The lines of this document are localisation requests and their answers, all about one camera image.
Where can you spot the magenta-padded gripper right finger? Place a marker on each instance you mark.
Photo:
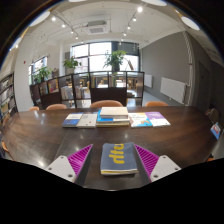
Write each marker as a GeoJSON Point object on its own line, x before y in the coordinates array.
{"type": "Point", "coordinates": [165, 166]}

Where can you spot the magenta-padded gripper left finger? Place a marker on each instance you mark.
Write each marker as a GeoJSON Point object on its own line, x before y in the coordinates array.
{"type": "Point", "coordinates": [60, 166]}

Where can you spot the grey towel with yellow letters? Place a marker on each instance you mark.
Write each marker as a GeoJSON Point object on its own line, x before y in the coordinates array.
{"type": "Point", "coordinates": [118, 158]}

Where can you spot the orange chair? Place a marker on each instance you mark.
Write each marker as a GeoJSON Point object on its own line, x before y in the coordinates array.
{"type": "Point", "coordinates": [4, 146]}
{"type": "Point", "coordinates": [210, 159]}

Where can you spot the dark blue book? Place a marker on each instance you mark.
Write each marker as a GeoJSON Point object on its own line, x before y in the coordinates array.
{"type": "Point", "coordinates": [71, 120]}

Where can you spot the purple and white book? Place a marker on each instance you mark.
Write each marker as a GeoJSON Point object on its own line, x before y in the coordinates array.
{"type": "Point", "coordinates": [156, 118]}

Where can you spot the white and cyan book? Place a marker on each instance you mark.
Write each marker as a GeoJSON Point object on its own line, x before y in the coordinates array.
{"type": "Point", "coordinates": [140, 120]}

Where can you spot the blue-covered thick book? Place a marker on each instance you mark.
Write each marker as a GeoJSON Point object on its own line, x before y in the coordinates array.
{"type": "Point", "coordinates": [100, 120]}

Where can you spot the blue printed box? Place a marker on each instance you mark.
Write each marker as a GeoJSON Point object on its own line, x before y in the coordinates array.
{"type": "Point", "coordinates": [216, 130]}

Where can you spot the thick white book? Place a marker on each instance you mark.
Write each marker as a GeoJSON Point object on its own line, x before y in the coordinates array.
{"type": "Point", "coordinates": [114, 112]}

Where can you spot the row of orange chairs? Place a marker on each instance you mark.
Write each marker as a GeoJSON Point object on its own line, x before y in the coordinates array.
{"type": "Point", "coordinates": [106, 103]}

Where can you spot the dark divider shelf unit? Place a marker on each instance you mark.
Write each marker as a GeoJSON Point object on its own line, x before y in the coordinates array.
{"type": "Point", "coordinates": [108, 95]}

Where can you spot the large green potted plant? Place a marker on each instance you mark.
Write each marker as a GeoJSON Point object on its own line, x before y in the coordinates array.
{"type": "Point", "coordinates": [115, 59]}

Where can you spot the ceiling air conditioner unit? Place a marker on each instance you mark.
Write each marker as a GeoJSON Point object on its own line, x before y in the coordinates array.
{"type": "Point", "coordinates": [96, 28]}

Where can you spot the round ceiling lights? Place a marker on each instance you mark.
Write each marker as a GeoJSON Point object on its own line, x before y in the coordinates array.
{"type": "Point", "coordinates": [190, 22]}

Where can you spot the ceiling track spotlights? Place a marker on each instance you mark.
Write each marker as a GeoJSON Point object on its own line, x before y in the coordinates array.
{"type": "Point", "coordinates": [140, 9]}

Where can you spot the large white wall radiator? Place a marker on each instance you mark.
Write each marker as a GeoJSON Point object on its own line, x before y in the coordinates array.
{"type": "Point", "coordinates": [172, 89]}

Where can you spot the small white wall radiator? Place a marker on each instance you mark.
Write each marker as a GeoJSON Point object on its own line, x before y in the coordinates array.
{"type": "Point", "coordinates": [148, 81]}

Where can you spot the tall wall bookshelf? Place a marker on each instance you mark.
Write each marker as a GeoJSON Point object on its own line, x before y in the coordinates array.
{"type": "Point", "coordinates": [7, 96]}

